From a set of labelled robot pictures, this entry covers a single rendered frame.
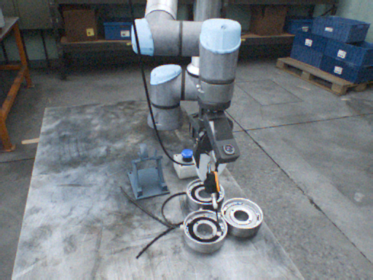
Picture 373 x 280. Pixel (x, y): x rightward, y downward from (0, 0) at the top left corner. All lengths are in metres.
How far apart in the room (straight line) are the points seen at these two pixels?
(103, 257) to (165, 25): 0.53
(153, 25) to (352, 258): 1.68
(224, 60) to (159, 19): 0.19
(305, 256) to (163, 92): 1.24
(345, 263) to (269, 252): 1.21
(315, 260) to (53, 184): 1.44
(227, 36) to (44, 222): 0.63
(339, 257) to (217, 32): 1.61
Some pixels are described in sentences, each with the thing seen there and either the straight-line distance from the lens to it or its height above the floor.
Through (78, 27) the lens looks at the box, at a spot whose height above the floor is 0.63.
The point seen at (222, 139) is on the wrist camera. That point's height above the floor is 1.07.
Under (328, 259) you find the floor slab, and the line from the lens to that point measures 1.92.
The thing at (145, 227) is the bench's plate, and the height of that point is 0.80.
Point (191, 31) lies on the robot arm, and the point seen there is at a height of 1.25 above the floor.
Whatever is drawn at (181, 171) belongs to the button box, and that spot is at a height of 0.83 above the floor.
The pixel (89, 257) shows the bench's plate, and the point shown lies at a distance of 0.75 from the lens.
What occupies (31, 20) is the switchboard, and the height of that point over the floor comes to 0.67.
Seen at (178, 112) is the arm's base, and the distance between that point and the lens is 1.17.
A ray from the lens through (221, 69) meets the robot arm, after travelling 0.57.
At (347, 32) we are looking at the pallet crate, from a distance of 4.34.
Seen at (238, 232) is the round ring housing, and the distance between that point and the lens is 0.76.
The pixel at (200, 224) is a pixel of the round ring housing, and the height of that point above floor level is 0.82.
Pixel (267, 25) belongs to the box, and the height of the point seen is 0.61.
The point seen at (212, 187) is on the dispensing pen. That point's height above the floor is 0.93.
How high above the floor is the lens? 1.38
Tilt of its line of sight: 31 degrees down
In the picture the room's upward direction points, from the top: 3 degrees clockwise
